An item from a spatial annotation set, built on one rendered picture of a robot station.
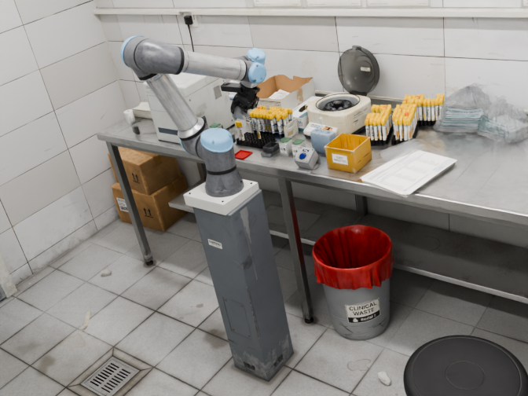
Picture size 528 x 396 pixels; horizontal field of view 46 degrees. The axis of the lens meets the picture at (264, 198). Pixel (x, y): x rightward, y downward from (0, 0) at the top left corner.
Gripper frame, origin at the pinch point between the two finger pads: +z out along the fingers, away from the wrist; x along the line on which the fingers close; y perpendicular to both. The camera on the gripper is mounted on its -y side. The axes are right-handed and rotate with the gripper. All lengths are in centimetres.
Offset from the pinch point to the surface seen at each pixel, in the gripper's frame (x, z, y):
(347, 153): -2, -22, 54
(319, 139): 7.6, -10.7, 37.5
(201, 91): 5.5, 4.9, -23.3
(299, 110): 34.0, 4.3, 13.7
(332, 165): -2, -12, 50
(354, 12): 56, -41, 13
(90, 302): -46, 138, -30
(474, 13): 56, -67, 59
